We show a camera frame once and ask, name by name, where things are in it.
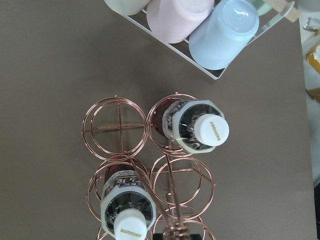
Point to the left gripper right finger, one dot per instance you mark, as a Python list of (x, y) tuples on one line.
[(195, 236)]

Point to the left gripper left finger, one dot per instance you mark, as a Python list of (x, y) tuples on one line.
[(159, 236)]

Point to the copper wire bottle basket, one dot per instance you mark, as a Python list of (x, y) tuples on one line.
[(117, 131)]

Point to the tea bottle front left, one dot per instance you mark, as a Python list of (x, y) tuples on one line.
[(127, 210)]

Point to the tea bottle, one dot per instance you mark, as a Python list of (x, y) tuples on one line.
[(197, 126), (127, 210)]

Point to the tea bottle back centre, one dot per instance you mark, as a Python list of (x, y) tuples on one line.
[(197, 126)]

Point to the light blue plastic cup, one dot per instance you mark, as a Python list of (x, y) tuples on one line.
[(216, 42)]

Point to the pink plastic cup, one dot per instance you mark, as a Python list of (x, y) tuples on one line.
[(173, 20)]

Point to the cream plastic cup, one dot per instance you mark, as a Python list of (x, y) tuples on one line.
[(126, 7)]

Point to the white cup rack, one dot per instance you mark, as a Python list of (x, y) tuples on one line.
[(284, 8)]

